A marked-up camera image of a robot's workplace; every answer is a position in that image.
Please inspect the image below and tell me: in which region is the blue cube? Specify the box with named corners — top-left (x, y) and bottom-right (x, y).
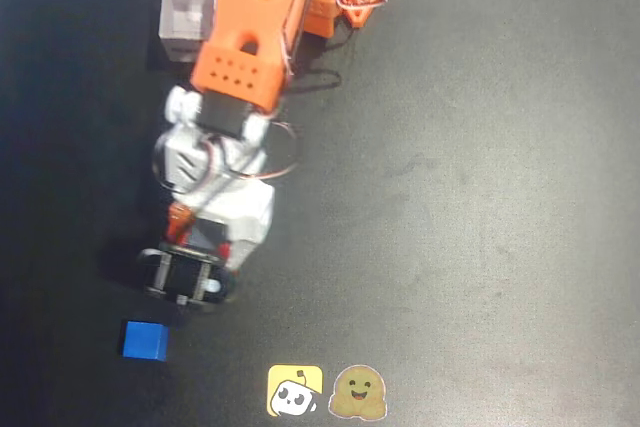
top-left (119, 320), bottom-right (171, 363)

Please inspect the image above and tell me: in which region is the yellow robot sticker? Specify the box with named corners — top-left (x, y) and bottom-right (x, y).
top-left (267, 364), bottom-right (324, 418)

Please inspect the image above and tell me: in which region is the hugging face emoji sticker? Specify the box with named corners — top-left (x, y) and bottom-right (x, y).
top-left (328, 364), bottom-right (389, 419)

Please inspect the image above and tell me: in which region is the clear plastic box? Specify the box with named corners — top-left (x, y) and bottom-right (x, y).
top-left (158, 0), bottom-right (219, 63)

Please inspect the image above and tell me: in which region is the black table mat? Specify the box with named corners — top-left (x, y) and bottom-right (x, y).
top-left (0, 0), bottom-right (640, 427)

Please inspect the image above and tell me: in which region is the red white black servo cable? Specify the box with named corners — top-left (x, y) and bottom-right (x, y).
top-left (152, 121), bottom-right (301, 183)

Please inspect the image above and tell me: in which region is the thin black cable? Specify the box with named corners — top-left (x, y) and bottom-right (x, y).
top-left (287, 66), bottom-right (342, 94)

